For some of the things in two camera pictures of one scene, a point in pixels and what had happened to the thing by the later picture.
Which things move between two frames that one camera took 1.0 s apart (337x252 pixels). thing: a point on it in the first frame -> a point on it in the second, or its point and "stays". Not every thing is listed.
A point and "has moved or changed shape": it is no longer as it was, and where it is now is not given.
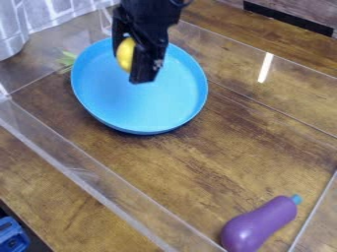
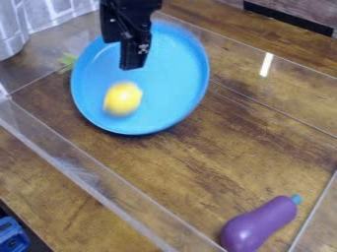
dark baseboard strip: [289, 19] stays
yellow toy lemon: [126, 52] has moved or changed shape
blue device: [15, 238] stays
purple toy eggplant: [245, 232] stays
